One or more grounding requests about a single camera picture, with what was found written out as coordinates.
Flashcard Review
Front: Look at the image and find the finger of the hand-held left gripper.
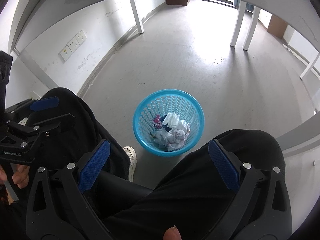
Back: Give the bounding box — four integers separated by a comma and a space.
5, 97, 60, 120
5, 113, 76, 140

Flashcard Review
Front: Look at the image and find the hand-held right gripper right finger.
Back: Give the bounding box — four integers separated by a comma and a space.
208, 139, 292, 240

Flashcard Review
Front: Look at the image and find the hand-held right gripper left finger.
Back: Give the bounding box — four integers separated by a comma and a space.
26, 140, 114, 240

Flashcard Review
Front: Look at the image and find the white plastic bag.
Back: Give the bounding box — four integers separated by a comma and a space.
156, 130, 187, 152

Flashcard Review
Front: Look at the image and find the white tissue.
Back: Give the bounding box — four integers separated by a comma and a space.
162, 112, 181, 128
175, 120, 192, 139

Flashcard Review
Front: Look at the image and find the blue plastic basket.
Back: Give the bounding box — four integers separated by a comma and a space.
132, 89, 205, 157

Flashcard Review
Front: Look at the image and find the red white snack wrapper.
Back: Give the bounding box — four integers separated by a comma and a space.
153, 114, 163, 130

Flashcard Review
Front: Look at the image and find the person's left hand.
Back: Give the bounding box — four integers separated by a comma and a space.
0, 164, 30, 190

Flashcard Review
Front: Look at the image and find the person's right hand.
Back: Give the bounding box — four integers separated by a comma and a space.
163, 225, 182, 240

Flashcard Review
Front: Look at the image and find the person's left leg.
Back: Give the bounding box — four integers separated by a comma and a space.
25, 87, 153, 220

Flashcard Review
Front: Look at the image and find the white shoe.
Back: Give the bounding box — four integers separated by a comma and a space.
123, 146, 137, 182

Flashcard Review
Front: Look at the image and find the white table leg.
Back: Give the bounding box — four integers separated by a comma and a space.
300, 52, 320, 80
129, 0, 145, 33
242, 6, 261, 50
230, 0, 247, 47

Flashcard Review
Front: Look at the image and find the white wall socket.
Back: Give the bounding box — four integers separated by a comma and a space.
75, 30, 87, 44
60, 45, 73, 62
67, 37, 80, 53

